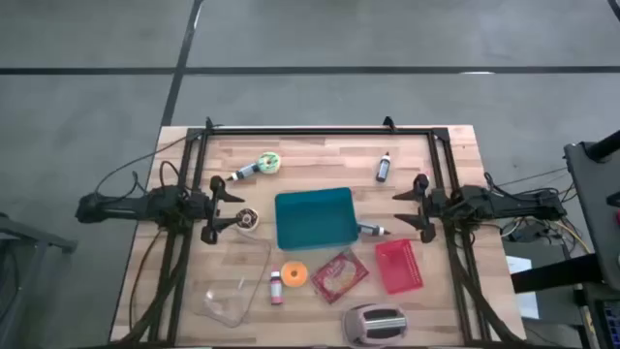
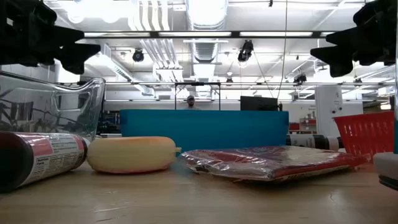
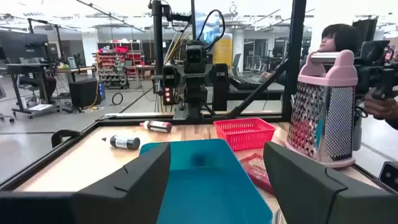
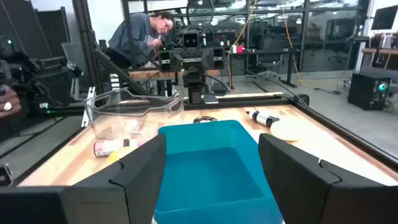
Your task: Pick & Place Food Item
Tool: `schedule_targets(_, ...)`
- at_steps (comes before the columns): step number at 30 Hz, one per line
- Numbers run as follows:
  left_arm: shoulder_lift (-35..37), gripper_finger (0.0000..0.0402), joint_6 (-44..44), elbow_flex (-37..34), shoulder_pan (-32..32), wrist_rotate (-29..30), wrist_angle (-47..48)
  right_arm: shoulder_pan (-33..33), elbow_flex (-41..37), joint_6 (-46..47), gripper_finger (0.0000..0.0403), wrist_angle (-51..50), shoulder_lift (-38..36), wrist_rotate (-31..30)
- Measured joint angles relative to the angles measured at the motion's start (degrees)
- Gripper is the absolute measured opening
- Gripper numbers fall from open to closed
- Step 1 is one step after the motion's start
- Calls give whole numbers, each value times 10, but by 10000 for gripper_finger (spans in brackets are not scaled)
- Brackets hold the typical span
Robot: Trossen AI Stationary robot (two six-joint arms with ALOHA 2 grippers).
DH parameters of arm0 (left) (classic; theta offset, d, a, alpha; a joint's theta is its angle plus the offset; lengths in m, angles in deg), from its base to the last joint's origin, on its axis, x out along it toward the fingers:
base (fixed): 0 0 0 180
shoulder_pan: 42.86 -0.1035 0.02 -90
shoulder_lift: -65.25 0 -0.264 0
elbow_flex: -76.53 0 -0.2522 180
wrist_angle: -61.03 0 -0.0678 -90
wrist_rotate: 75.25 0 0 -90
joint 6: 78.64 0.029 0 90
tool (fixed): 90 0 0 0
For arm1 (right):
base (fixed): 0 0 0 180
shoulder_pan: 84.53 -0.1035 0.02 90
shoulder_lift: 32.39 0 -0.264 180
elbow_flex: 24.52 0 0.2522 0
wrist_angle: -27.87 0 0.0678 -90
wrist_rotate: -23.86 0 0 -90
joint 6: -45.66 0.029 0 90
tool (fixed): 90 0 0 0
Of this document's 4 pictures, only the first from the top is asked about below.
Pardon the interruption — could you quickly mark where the grey metal table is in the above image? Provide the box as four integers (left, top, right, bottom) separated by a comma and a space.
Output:
0, 211, 78, 349

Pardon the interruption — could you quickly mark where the teal plastic bin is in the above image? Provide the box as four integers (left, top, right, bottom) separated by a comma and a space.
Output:
274, 186, 360, 252

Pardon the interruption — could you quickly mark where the brown cable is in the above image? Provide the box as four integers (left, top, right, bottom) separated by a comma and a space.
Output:
128, 227, 164, 335

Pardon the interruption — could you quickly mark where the red foil snack packet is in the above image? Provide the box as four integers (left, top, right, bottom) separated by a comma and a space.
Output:
309, 247, 371, 305

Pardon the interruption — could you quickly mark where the silver small bottle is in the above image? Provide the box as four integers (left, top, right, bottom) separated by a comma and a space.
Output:
356, 221, 391, 238

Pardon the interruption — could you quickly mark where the orange frosted toy donut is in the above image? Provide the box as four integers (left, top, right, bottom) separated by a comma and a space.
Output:
280, 260, 309, 288

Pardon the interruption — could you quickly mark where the grey chrome toaster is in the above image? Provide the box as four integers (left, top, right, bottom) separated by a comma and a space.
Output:
341, 302, 409, 348

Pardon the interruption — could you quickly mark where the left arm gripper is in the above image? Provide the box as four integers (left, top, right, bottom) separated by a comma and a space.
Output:
193, 174, 246, 245

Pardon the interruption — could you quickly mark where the coloured cable bundle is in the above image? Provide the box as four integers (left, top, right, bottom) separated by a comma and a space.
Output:
483, 167, 595, 256

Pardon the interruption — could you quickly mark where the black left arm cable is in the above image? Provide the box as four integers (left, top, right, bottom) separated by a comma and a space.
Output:
94, 137, 190, 195

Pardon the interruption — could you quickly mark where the grey equipment cart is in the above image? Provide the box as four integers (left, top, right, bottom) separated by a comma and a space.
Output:
563, 128, 620, 292

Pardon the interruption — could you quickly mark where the white paper sheet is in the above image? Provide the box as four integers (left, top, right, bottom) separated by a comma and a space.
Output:
506, 255, 541, 320

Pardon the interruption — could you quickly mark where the black aluminium rig frame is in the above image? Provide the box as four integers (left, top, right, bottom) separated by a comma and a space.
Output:
115, 126, 527, 349

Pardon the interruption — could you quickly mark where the red plastic basket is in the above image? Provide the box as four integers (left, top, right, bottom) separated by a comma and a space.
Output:
374, 238, 425, 296

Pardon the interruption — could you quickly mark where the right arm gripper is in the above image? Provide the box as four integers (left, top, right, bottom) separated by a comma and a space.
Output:
391, 173, 454, 244

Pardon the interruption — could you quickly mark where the clear plastic container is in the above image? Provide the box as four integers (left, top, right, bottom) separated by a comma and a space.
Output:
193, 226, 272, 329

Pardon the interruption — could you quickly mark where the black support beam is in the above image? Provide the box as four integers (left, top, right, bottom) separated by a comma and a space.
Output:
511, 252, 605, 295

